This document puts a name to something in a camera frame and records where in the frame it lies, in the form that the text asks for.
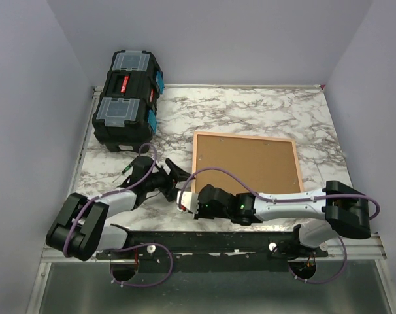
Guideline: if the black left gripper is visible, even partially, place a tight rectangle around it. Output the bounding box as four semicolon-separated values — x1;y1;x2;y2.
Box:
144;158;195;201

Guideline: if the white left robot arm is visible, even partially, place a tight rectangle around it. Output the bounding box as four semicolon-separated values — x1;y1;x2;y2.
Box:
45;156;190;261

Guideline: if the aluminium table rail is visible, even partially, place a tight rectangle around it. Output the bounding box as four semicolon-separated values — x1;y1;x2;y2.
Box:
24;85;99;314

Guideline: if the pink picture frame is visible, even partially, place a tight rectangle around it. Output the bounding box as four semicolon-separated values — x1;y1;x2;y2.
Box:
192;131;304;194

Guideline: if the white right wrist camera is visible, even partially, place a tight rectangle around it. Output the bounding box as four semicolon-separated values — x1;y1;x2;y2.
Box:
176;192;199;214

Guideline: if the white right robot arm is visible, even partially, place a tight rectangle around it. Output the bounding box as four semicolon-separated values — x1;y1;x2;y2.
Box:
188;181;372;256

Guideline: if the black mounting base rail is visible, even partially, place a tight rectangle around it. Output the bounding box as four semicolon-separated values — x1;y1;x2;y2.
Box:
96;231;328;273

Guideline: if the black plastic toolbox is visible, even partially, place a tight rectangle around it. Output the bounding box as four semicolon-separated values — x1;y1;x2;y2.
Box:
92;50;165;154

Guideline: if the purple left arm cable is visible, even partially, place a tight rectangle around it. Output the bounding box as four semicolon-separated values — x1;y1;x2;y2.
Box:
63;143;174;288

